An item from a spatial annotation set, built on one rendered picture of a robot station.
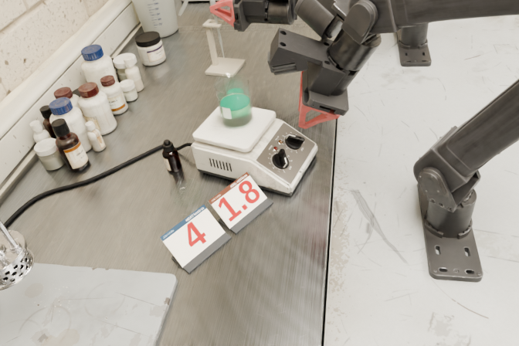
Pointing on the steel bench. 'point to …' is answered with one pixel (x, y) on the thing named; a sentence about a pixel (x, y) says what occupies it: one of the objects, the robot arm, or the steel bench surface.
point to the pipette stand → (223, 65)
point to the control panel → (296, 157)
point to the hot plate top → (249, 133)
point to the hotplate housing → (246, 163)
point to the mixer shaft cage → (13, 257)
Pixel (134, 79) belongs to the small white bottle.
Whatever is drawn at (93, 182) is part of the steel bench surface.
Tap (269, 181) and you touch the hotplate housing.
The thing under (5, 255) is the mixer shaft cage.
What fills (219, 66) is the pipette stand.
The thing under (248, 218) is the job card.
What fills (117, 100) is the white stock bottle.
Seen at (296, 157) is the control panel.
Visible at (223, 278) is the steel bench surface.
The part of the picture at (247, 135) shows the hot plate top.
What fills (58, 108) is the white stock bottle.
